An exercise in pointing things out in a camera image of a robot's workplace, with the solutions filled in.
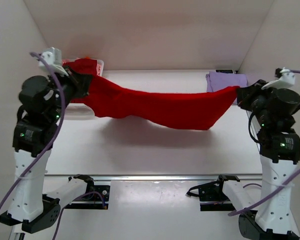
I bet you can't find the silver aluminium rail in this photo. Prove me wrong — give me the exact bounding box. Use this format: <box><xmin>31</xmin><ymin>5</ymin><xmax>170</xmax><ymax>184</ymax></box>
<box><xmin>45</xmin><ymin>174</ymin><xmax>262</xmax><ymax>181</ymax></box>

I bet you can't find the white plastic basket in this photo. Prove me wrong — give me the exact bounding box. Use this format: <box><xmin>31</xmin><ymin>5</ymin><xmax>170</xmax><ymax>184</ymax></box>
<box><xmin>62</xmin><ymin>58</ymin><xmax>106</xmax><ymax>120</ymax></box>

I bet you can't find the bright red t shirt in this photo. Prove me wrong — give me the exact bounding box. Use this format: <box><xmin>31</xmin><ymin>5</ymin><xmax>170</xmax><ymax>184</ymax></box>
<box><xmin>82</xmin><ymin>74</ymin><xmax>241</xmax><ymax>132</ymax></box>

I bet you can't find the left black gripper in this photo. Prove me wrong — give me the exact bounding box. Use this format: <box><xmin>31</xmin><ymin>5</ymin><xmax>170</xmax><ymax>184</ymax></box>
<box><xmin>53</xmin><ymin>55</ymin><xmax>96</xmax><ymax>111</ymax></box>

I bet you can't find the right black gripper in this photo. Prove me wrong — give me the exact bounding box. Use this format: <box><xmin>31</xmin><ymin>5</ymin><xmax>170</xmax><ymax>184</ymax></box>
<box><xmin>235</xmin><ymin>80</ymin><xmax>277</xmax><ymax>127</ymax></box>

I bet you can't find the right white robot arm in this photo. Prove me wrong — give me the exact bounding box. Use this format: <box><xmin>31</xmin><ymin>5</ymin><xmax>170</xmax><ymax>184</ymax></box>
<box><xmin>187</xmin><ymin>80</ymin><xmax>300</xmax><ymax>240</ymax></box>

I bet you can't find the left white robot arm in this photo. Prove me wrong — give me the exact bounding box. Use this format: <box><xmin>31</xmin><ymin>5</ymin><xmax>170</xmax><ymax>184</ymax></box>
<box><xmin>0</xmin><ymin>67</ymin><xmax>95</xmax><ymax>234</ymax></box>

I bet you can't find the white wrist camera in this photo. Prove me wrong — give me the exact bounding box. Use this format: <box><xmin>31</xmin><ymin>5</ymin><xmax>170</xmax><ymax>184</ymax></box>
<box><xmin>261</xmin><ymin>67</ymin><xmax>296</xmax><ymax>90</ymax></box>
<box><xmin>38</xmin><ymin>47</ymin><xmax>68</xmax><ymax>76</ymax></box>

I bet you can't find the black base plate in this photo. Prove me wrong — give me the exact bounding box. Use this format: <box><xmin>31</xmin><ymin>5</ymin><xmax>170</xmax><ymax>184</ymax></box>
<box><xmin>186</xmin><ymin>174</ymin><xmax>240</xmax><ymax>212</ymax></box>
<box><xmin>65</xmin><ymin>174</ymin><xmax>111</xmax><ymax>210</ymax></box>

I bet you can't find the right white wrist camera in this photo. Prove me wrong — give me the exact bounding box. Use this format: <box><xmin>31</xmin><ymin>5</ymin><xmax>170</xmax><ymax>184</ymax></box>
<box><xmin>261</xmin><ymin>67</ymin><xmax>296</xmax><ymax>90</ymax></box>

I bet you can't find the pink shirt in basket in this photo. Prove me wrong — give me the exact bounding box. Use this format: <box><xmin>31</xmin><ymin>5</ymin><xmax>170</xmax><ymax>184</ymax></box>
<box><xmin>62</xmin><ymin>58</ymin><xmax>103</xmax><ymax>77</ymax></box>

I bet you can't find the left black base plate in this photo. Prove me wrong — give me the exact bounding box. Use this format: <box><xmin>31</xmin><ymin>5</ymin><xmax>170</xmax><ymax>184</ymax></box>
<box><xmin>65</xmin><ymin>174</ymin><xmax>111</xmax><ymax>210</ymax></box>

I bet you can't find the folded lavender t shirt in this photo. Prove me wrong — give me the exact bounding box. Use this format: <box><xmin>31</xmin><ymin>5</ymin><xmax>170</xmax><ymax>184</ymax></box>
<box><xmin>205</xmin><ymin>71</ymin><xmax>248</xmax><ymax>93</ymax></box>

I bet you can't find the small dark device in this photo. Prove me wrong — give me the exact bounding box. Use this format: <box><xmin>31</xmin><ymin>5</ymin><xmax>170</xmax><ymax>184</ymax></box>
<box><xmin>215</xmin><ymin>69</ymin><xmax>236</xmax><ymax>74</ymax></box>

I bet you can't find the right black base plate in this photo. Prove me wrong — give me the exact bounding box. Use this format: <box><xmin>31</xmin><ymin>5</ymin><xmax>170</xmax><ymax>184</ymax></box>
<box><xmin>186</xmin><ymin>174</ymin><xmax>240</xmax><ymax>212</ymax></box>

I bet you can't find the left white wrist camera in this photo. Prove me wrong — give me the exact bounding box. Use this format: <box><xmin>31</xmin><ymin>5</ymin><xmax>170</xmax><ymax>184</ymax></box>
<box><xmin>38</xmin><ymin>47</ymin><xmax>68</xmax><ymax>76</ymax></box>

